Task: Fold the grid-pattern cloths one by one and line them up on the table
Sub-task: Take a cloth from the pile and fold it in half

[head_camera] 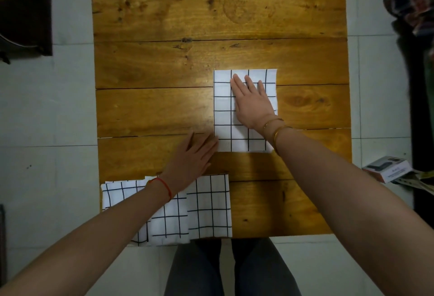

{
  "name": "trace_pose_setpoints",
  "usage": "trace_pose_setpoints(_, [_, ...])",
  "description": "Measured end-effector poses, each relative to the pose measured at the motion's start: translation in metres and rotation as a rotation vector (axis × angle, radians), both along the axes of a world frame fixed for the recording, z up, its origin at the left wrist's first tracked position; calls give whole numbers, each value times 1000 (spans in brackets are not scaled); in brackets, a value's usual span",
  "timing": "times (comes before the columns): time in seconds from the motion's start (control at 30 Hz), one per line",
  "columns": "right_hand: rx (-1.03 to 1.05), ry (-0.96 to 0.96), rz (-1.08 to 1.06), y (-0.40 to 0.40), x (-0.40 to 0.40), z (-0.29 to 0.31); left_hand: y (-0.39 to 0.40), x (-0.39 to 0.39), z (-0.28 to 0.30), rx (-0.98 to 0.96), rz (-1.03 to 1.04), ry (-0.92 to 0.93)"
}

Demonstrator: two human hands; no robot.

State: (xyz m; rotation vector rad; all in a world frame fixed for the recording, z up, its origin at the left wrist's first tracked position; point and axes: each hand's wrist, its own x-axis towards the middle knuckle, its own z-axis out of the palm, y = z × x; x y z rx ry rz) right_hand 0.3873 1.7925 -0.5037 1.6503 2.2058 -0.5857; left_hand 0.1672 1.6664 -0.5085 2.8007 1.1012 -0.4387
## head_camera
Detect person's left hand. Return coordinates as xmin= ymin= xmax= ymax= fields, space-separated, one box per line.
xmin=159 ymin=131 xmax=219 ymax=201

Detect person's right hand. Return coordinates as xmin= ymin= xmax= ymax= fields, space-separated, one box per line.
xmin=230 ymin=73 xmax=284 ymax=136

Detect grid cloth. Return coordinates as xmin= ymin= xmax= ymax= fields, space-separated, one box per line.
xmin=185 ymin=173 xmax=234 ymax=240
xmin=101 ymin=179 xmax=151 ymax=247
xmin=212 ymin=69 xmax=278 ymax=153

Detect person's right forearm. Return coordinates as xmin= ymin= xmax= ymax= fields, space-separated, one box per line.
xmin=266 ymin=122 xmax=434 ymax=296

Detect person's left forearm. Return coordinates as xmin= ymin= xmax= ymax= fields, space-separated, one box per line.
xmin=0 ymin=180 xmax=172 ymax=296

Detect person's denim trousers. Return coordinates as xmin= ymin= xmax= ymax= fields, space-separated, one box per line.
xmin=163 ymin=237 xmax=302 ymax=296

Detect gold bangle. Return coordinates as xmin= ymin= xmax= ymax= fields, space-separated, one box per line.
xmin=272 ymin=125 xmax=294 ymax=156

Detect wooden table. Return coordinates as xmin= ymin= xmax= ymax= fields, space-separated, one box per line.
xmin=91 ymin=0 xmax=353 ymax=239

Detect small white orange box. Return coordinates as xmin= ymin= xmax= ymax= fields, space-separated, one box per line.
xmin=362 ymin=156 xmax=414 ymax=184

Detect long cream and denim sofa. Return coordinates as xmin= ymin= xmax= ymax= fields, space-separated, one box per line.
xmin=393 ymin=17 xmax=434 ymax=229

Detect green cloth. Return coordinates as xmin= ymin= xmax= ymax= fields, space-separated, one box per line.
xmin=424 ymin=44 xmax=434 ymax=130

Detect dark red refrigerator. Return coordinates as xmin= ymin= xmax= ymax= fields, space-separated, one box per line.
xmin=0 ymin=204 xmax=7 ymax=269

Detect cream and denim armchair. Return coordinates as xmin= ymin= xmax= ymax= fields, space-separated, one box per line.
xmin=0 ymin=0 xmax=53 ymax=64

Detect thin gold chain bracelet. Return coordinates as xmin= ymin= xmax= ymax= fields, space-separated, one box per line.
xmin=261 ymin=117 xmax=285 ymax=134

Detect red string bracelet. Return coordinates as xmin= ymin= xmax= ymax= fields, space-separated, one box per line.
xmin=147 ymin=177 xmax=173 ymax=202

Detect beige perforated strap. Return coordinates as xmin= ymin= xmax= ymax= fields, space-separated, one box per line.
xmin=393 ymin=169 xmax=434 ymax=195

